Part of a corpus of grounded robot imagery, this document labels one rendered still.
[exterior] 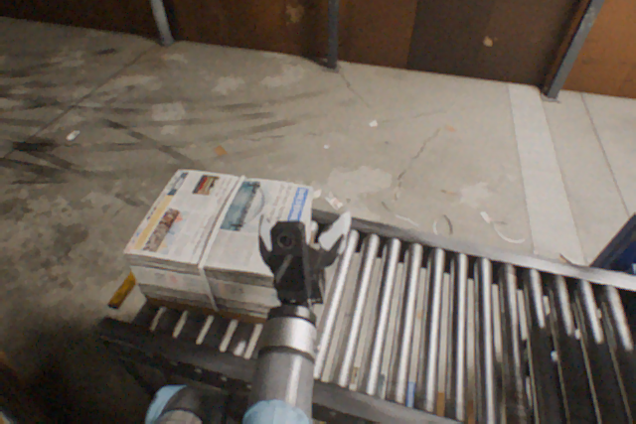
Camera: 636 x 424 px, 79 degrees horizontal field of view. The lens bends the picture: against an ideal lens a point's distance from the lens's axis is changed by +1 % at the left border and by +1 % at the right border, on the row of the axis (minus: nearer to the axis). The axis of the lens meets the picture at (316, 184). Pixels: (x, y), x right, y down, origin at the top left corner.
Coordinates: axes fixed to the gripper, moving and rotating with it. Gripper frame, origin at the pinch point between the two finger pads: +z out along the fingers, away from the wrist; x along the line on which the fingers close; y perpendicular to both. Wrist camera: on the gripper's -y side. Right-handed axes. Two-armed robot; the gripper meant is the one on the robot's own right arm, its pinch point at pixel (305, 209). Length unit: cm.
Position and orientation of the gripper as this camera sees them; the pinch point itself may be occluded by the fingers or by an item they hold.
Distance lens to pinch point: 66.2
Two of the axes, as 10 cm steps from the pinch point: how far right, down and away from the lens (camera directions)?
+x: 9.9, -0.4, -1.6
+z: 0.9, -6.9, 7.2
